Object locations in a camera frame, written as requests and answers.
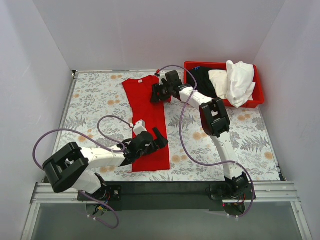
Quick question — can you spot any red t shirt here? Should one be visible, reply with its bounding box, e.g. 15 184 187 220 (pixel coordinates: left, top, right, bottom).
122 75 170 172

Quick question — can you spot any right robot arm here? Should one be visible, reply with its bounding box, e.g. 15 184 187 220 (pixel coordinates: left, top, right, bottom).
150 70 250 199

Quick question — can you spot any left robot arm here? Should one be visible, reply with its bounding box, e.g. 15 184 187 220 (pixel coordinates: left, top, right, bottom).
42 126 168 200

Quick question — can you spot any black t shirt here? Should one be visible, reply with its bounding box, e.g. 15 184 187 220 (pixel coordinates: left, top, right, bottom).
189 66 217 99

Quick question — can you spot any cream t shirt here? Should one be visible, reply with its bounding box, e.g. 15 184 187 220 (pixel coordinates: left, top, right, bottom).
208 69 229 100

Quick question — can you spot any floral patterned table mat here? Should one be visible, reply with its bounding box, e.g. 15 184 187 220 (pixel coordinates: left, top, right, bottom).
55 71 280 182

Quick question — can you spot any white t shirt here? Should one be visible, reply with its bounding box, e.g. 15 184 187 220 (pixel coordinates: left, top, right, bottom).
226 60 256 108

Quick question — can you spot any red plastic bin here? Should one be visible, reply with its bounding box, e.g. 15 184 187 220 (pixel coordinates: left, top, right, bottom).
183 61 265 108

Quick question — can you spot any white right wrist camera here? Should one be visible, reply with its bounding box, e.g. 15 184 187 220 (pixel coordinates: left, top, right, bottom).
154 71 167 86

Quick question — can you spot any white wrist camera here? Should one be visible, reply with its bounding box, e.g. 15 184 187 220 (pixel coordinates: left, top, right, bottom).
129 119 148 136
154 71 167 86

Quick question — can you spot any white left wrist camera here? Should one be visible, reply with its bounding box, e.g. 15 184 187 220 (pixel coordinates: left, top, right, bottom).
129 119 148 136

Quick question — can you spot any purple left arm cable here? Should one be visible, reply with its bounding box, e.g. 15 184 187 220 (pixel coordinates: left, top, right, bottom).
32 114 133 230

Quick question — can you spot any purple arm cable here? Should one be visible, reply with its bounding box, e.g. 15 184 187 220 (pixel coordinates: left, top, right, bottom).
156 64 257 219
32 114 133 230

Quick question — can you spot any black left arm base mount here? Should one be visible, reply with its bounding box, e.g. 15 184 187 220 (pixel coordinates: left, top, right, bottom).
86 184 123 201

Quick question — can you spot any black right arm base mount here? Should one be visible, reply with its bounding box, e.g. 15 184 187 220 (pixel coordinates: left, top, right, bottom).
205 182 253 201

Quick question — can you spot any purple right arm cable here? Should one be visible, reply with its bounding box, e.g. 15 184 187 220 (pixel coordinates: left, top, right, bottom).
156 64 257 219

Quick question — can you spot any aluminium table frame rail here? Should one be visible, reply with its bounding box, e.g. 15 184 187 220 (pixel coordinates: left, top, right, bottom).
21 70 313 240

